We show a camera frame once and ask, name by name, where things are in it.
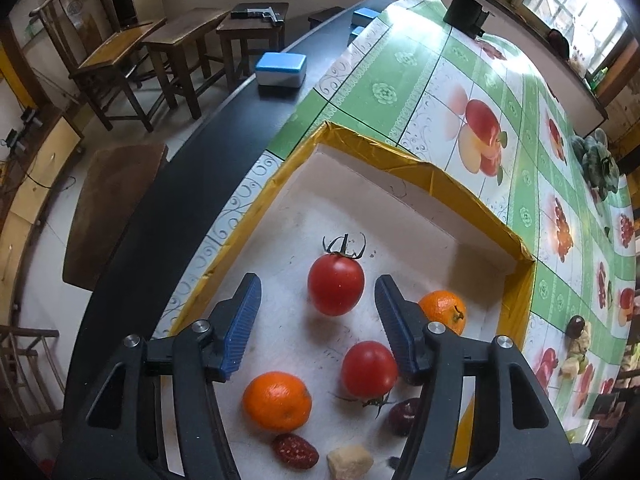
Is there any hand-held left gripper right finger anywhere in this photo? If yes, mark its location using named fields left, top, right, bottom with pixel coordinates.
left=374, top=274, right=581, bottom=480

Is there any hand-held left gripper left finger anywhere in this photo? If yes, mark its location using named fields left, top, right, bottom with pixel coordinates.
left=52, top=272, right=263, bottom=480

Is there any red tomato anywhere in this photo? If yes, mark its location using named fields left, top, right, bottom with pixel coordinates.
left=307, top=232, right=368, bottom=317
left=332, top=341, right=399, bottom=418

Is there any orange mandarin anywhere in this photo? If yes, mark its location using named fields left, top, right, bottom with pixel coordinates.
left=417, top=290, right=467, bottom=336
left=242, top=371, right=313, bottom=433

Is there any yellow cardboard box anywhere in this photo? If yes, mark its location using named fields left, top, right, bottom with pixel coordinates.
left=152, top=121, right=537, bottom=480

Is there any brown wooden bench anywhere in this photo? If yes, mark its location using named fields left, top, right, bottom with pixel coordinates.
left=62, top=141, right=168, bottom=292

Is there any wooden chair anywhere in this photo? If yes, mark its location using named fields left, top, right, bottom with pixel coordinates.
left=0, top=324, right=66, bottom=431

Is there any yellow wooden cabinet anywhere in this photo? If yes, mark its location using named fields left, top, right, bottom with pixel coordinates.
left=0, top=110, right=86, bottom=326

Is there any green leafy cabbage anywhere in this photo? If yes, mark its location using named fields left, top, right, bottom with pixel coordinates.
left=571, top=129, right=621, bottom=201

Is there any dark wooden stool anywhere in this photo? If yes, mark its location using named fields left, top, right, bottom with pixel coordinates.
left=307, top=6, right=346, bottom=31
left=216, top=2, right=290, bottom=92
left=142, top=7, right=232, bottom=121

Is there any wooden armchair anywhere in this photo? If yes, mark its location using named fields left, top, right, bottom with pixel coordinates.
left=29, top=0, right=168, bottom=133

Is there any grey and black tool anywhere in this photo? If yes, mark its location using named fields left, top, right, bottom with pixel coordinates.
left=231, top=5, right=285, bottom=25

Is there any black stand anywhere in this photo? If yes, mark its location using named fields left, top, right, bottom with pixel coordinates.
left=442, top=0, right=493, bottom=38

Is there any dark cap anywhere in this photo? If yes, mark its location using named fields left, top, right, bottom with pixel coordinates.
left=546, top=29, right=571, bottom=58

